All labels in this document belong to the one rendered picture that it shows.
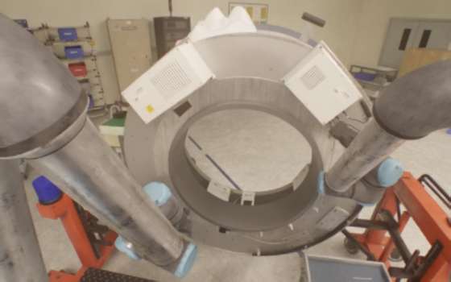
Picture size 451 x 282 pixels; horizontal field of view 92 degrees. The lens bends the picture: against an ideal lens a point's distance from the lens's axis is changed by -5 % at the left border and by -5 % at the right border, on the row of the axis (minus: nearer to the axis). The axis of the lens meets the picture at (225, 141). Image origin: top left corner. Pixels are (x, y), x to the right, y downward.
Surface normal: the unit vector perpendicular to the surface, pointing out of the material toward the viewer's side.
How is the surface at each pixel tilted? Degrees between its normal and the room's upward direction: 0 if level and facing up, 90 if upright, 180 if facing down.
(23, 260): 92
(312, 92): 90
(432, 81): 60
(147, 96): 90
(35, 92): 71
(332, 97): 90
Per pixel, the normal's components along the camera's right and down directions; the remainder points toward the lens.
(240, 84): -0.17, 0.46
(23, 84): 0.72, -0.07
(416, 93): -0.84, -0.07
